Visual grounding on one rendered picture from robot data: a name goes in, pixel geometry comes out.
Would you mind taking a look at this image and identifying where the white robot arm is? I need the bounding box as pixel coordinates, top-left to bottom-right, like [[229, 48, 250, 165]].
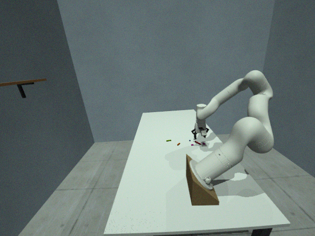
[[189, 70, 274, 190]]

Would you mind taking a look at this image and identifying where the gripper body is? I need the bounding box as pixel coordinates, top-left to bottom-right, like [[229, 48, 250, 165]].
[[194, 122, 206, 133]]

